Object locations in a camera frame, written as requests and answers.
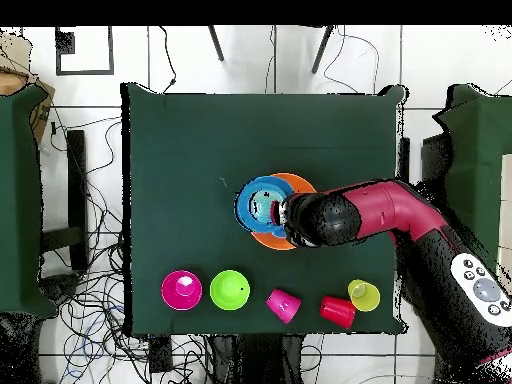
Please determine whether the light blue shallow bowl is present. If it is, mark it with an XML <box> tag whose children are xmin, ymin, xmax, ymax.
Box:
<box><xmin>246</xmin><ymin>186</ymin><xmax>290</xmax><ymax>226</ymax></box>

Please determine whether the large blue bowl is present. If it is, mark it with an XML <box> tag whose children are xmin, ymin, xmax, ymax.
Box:
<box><xmin>233</xmin><ymin>175</ymin><xmax>297</xmax><ymax>239</ymax></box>

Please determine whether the large orange bowl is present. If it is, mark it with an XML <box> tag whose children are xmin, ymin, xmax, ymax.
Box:
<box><xmin>249</xmin><ymin>172</ymin><xmax>318</xmax><ymax>252</ymax></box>

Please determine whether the pink cup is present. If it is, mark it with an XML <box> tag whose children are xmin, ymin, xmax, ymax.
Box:
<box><xmin>265</xmin><ymin>288</ymin><xmax>303</xmax><ymax>326</ymax></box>

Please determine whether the red cup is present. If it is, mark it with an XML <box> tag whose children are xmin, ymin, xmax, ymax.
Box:
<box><xmin>318</xmin><ymin>295</ymin><xmax>357</xmax><ymax>330</ymax></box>

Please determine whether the dark green table cloth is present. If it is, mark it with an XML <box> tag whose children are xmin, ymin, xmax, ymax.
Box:
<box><xmin>120</xmin><ymin>82</ymin><xmax>409</xmax><ymax>337</ymax></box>

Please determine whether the green bowl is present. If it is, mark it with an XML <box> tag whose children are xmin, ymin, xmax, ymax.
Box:
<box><xmin>209</xmin><ymin>269</ymin><xmax>252</xmax><ymax>312</ymax></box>

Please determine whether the pale yellow cup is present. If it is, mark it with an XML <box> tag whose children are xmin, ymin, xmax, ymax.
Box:
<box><xmin>346</xmin><ymin>278</ymin><xmax>382</xmax><ymax>313</ymax></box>

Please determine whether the pink bowl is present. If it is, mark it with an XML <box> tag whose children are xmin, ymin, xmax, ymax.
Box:
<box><xmin>160</xmin><ymin>270</ymin><xmax>204</xmax><ymax>312</ymax></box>

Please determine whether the black computer case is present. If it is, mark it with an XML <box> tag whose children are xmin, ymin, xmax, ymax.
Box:
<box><xmin>419</xmin><ymin>133</ymin><xmax>451</xmax><ymax>193</ymax></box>

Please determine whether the green cloth side table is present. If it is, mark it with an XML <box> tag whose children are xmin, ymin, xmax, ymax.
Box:
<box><xmin>431</xmin><ymin>82</ymin><xmax>512</xmax><ymax>265</ymax></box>
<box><xmin>0</xmin><ymin>85</ymin><xmax>57</xmax><ymax>321</ymax></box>

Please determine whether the grey chair base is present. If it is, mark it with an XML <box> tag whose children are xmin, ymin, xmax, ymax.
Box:
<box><xmin>37</xmin><ymin>273</ymin><xmax>83</xmax><ymax>307</ymax></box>

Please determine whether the cardboard box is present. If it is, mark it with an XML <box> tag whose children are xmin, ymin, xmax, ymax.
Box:
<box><xmin>0</xmin><ymin>33</ymin><xmax>56</xmax><ymax>145</ymax></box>

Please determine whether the black cable with plug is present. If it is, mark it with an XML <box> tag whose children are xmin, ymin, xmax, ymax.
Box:
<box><xmin>158</xmin><ymin>25</ymin><xmax>178</xmax><ymax>94</ymax></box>

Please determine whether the camera tripod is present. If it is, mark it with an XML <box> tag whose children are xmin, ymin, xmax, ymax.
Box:
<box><xmin>206</xmin><ymin>24</ymin><xmax>334</xmax><ymax>76</ymax></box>

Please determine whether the black metal frame bar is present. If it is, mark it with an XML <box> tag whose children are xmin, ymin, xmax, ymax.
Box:
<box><xmin>41</xmin><ymin>129</ymin><xmax>90</xmax><ymax>273</ymax></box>

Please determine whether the black square floor frame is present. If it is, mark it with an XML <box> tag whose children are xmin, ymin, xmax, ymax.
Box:
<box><xmin>54</xmin><ymin>26</ymin><xmax>115</xmax><ymax>76</ymax></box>

